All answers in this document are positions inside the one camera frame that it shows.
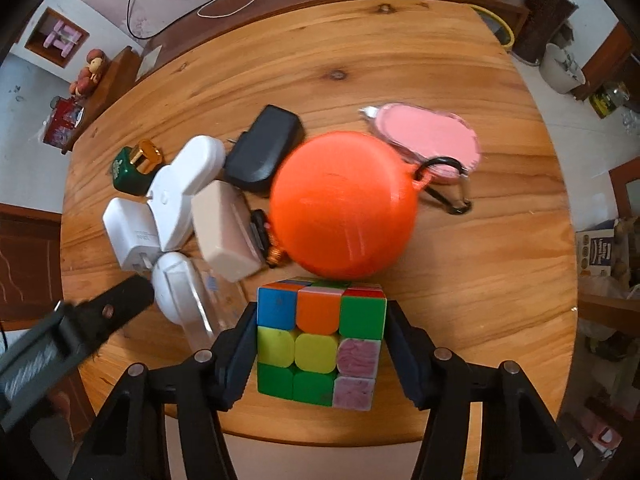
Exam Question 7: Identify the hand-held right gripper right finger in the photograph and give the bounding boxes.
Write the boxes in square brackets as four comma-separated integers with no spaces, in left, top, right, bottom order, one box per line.
[385,300,583,480]

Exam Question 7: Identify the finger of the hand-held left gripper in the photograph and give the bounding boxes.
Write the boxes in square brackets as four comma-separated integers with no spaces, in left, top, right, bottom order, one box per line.
[57,275,155,358]

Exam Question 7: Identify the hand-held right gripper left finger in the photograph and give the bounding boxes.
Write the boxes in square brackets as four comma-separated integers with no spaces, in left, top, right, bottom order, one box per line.
[67,302,258,480]

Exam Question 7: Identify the clear plastic box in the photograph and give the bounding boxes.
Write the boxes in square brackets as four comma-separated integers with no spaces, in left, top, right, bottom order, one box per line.
[172,260,251,351]

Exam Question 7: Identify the white oval case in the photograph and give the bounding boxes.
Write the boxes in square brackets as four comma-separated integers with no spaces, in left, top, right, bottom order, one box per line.
[151,251,211,326]

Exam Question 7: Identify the multicoloured puzzle cube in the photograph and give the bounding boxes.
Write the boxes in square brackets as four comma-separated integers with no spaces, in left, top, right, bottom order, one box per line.
[256,277,388,411]

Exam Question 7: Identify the white wall charger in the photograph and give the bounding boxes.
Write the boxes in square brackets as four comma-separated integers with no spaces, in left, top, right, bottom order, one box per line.
[102,197,163,273]

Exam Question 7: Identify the black fob with orange lanyard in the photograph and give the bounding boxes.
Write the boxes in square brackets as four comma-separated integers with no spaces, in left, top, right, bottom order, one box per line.
[250,209,291,267]

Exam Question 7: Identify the beige box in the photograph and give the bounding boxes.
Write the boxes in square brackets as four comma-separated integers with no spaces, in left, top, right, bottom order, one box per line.
[191,180,264,283]

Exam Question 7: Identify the green perfume bottle gold cap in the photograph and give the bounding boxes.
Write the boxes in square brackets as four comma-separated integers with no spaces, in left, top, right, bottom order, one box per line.
[111,139,165,197]

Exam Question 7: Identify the white plastic device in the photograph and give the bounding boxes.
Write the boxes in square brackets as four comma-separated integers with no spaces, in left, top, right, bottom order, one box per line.
[147,135,227,252]

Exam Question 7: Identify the black and silver carabiner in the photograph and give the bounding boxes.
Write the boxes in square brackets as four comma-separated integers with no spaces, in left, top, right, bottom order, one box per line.
[412,157,473,216]

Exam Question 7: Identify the orange round case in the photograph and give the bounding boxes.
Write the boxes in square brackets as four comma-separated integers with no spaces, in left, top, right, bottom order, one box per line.
[270,131,431,281]

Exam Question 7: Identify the black charger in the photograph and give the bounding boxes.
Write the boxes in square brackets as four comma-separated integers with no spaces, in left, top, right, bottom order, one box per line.
[223,105,305,196]

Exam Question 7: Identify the pink oval puff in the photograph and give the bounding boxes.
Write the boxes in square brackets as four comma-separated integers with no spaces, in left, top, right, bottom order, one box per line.
[360,102,482,181]

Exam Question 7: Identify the red printed box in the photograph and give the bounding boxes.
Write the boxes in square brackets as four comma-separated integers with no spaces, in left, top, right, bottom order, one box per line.
[44,96,87,148]

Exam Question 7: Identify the cardboard box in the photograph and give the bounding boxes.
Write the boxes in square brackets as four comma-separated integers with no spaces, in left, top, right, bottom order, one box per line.
[575,217,640,281]

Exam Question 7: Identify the dark wooden side cabinet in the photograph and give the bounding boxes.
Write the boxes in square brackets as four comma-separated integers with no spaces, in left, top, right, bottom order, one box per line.
[42,46,143,156]

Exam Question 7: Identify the plush doll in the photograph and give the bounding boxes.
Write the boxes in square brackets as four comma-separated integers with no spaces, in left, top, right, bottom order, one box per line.
[70,49,108,98]

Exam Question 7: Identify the pink bottles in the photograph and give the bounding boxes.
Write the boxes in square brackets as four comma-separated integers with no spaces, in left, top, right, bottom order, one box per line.
[45,20,81,57]

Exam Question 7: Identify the wooden chair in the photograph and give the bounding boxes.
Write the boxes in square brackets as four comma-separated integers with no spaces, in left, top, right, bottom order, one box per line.
[607,155,640,223]

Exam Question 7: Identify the white bucket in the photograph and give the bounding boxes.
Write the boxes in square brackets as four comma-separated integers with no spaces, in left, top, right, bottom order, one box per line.
[540,42,587,95]

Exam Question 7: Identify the glass bottle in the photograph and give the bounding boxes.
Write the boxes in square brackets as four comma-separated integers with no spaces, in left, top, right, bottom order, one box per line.
[590,82,632,119]

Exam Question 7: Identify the yellow rimmed basin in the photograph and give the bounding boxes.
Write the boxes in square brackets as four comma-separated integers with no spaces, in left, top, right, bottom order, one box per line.
[470,4,516,52]

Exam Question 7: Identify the dark wicker basket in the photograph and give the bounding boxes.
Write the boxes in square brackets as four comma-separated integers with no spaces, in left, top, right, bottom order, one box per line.
[512,0,581,66]

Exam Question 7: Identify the wall niche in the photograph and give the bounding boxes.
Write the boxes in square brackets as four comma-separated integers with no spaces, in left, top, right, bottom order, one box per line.
[25,7,91,68]

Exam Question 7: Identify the black cable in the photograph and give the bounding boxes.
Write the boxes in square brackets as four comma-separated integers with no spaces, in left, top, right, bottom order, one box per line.
[126,0,151,41]

